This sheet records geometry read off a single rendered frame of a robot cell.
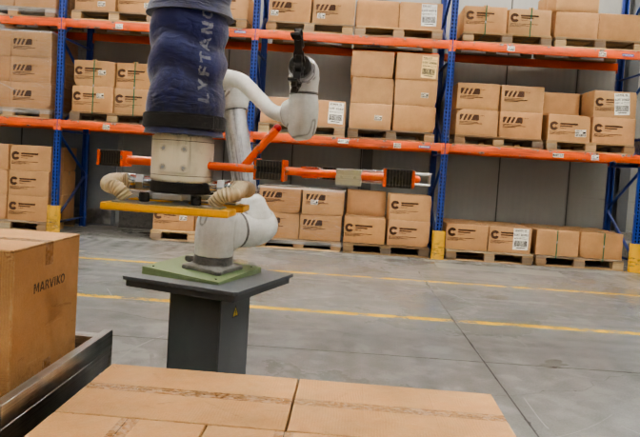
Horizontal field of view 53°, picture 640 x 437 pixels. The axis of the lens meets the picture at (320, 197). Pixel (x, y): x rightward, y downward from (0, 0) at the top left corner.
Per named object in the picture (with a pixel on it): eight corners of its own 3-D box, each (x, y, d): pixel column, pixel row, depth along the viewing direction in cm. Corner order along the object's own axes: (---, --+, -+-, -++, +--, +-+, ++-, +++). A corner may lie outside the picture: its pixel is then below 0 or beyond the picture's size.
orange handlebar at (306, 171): (85, 164, 177) (85, 150, 177) (126, 164, 207) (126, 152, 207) (421, 187, 171) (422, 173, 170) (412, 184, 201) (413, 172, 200)
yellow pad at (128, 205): (99, 208, 166) (100, 189, 166) (114, 207, 176) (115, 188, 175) (228, 218, 163) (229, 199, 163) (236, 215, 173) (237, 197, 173)
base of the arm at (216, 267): (199, 259, 270) (200, 246, 270) (244, 268, 261) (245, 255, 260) (171, 266, 254) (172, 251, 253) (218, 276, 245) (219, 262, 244)
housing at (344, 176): (334, 185, 172) (335, 168, 172) (335, 184, 179) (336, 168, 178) (360, 187, 171) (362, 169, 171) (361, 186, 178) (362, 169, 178)
